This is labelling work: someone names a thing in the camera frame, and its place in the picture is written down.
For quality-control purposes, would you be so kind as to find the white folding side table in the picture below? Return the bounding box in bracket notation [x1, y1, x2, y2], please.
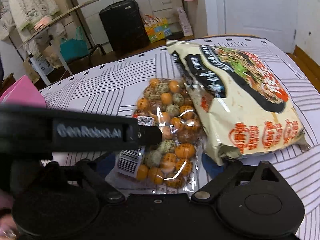
[16, 0, 100, 86]

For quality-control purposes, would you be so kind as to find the black suitcase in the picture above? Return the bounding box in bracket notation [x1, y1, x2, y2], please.
[99, 0, 150, 56]

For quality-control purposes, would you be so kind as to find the striped white bedsheet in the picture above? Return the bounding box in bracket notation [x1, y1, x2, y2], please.
[41, 36, 319, 239]

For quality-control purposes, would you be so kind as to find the left hand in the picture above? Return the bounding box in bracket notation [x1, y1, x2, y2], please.
[0, 190, 18, 239]

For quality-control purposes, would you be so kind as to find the colourful paper gift bag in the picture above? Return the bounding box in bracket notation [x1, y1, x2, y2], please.
[144, 15, 172, 43]

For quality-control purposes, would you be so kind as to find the pink tissue pack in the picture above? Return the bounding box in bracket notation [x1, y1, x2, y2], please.
[34, 16, 52, 31]

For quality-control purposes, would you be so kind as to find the right bag of colourful nuts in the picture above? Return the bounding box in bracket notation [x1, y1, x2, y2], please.
[106, 78, 205, 195]

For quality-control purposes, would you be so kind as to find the teal shopping bag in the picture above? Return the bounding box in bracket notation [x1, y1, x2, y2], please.
[60, 26, 89, 62]

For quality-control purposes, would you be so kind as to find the cream noodle snack bag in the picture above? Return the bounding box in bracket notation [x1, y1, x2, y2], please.
[166, 40, 307, 165]

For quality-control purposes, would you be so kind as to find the pink storage box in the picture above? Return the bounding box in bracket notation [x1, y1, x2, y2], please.
[1, 75, 46, 108]

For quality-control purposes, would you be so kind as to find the hanging white green cardigan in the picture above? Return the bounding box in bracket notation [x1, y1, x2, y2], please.
[8, 0, 60, 41]

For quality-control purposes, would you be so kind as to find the white door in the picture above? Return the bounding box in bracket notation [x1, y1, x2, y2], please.
[204, 0, 298, 53]

